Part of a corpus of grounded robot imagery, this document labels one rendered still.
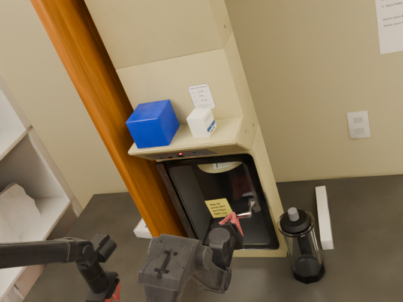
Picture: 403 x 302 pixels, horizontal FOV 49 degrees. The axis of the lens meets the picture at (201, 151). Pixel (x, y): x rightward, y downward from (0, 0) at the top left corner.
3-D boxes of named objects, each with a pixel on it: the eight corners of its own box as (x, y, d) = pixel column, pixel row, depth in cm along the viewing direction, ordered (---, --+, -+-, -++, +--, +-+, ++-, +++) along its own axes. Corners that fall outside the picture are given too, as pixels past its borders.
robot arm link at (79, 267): (70, 265, 123) (84, 268, 120) (85, 247, 127) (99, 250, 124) (81, 281, 126) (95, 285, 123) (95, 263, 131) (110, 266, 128)
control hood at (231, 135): (153, 155, 137) (141, 129, 132) (253, 145, 125) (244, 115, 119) (140, 179, 128) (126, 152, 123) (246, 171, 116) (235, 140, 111)
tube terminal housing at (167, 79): (215, 209, 181) (146, 33, 140) (294, 206, 168) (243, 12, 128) (199, 257, 162) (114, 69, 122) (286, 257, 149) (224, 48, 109)
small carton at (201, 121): (201, 126, 122) (194, 108, 119) (216, 126, 119) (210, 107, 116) (193, 137, 119) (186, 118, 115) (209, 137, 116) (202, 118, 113)
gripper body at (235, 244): (231, 219, 127) (225, 238, 121) (245, 244, 131) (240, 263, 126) (211, 223, 130) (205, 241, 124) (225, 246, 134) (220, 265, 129)
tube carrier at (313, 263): (301, 251, 148) (289, 204, 136) (331, 262, 140) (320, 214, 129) (284, 274, 142) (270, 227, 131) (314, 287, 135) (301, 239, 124)
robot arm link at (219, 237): (195, 286, 118) (226, 293, 116) (192, 258, 111) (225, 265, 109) (207, 253, 127) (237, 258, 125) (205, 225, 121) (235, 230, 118)
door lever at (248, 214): (230, 211, 141) (226, 205, 140) (257, 206, 137) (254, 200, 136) (226, 223, 137) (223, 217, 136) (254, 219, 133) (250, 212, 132)
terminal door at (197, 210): (197, 248, 159) (158, 160, 138) (280, 248, 147) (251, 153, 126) (196, 250, 158) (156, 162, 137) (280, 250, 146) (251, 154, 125)
